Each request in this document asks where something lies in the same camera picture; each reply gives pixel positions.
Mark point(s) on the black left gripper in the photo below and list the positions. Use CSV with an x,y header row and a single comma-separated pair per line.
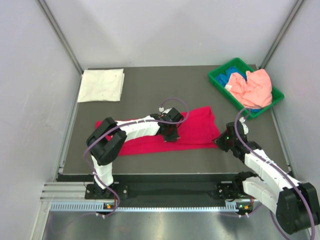
x,y
172,138

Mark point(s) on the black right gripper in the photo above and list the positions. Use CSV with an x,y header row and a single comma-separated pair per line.
x,y
218,141

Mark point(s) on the red t-shirt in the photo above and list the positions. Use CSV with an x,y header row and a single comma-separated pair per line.
x,y
197,132

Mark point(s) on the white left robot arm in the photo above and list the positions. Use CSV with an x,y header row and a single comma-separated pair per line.
x,y
107,140

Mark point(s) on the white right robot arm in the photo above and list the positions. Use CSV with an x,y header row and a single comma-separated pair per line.
x,y
295,204

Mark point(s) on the salmon pink t-shirt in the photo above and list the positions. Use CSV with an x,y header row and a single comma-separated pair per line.
x,y
254,92

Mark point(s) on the green plastic bin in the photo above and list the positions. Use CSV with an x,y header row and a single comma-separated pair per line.
x,y
242,67

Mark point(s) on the blue t-shirt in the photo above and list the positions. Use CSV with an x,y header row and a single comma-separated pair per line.
x,y
223,79

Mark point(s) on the folded white t-shirt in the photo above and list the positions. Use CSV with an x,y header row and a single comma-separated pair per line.
x,y
101,86

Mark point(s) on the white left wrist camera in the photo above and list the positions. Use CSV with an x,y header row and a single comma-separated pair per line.
x,y
162,110

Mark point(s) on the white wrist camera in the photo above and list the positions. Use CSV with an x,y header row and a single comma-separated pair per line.
x,y
162,110
242,120

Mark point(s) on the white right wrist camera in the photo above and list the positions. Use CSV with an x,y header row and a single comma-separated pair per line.
x,y
242,120

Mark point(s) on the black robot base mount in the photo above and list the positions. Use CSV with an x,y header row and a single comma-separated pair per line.
x,y
172,190

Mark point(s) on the aluminium frame rail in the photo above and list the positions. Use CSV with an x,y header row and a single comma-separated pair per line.
x,y
63,191

